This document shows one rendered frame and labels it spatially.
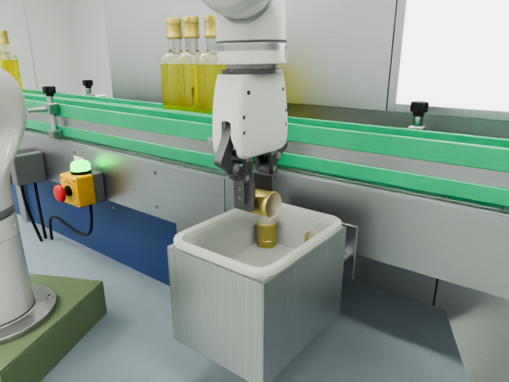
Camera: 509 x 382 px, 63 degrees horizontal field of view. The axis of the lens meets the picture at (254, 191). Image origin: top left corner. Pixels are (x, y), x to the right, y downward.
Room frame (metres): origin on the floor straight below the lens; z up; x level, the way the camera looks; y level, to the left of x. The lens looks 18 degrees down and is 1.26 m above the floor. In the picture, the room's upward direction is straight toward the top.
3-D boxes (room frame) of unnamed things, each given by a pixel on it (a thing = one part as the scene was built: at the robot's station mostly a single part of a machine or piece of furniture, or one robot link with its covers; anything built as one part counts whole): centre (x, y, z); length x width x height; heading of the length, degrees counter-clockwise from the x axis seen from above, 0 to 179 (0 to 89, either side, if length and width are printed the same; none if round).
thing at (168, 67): (1.01, 0.18, 1.16); 0.06 x 0.06 x 0.21; 53
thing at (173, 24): (1.01, 0.18, 1.31); 0.04 x 0.04 x 0.04
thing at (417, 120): (0.74, -0.29, 1.11); 0.07 x 0.04 x 0.13; 142
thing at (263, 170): (0.55, -0.02, 1.10); 0.03 x 0.03 x 0.07; 51
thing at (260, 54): (0.53, 0.00, 1.25); 0.09 x 0.08 x 0.03; 141
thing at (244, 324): (0.60, -0.03, 0.92); 0.27 x 0.17 x 0.15; 142
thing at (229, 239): (0.57, -0.01, 0.97); 0.22 x 0.17 x 0.09; 142
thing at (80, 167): (0.93, 0.40, 1.01); 0.05 x 0.05 x 0.03
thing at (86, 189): (0.93, 0.40, 0.96); 0.07 x 0.07 x 0.07; 52
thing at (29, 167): (1.10, 0.63, 0.96); 0.08 x 0.08 x 0.08; 52
